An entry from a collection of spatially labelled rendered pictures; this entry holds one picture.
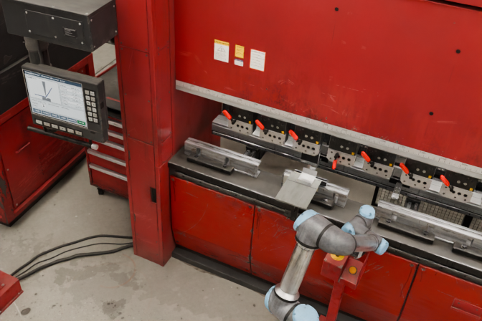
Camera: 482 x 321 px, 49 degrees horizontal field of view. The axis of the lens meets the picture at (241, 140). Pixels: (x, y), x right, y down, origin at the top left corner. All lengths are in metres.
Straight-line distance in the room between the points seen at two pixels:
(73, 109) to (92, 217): 1.57
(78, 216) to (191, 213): 1.14
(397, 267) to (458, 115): 0.96
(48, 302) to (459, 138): 2.68
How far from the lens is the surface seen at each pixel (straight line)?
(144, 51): 2.87
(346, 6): 2.54
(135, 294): 3.74
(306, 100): 2.79
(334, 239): 2.21
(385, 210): 3.06
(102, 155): 4.08
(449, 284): 3.16
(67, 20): 2.66
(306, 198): 2.94
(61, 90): 2.87
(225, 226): 3.43
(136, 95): 3.05
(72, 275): 3.92
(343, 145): 2.86
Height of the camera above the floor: 2.92
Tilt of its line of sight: 36 degrees down
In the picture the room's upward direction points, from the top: 4 degrees clockwise
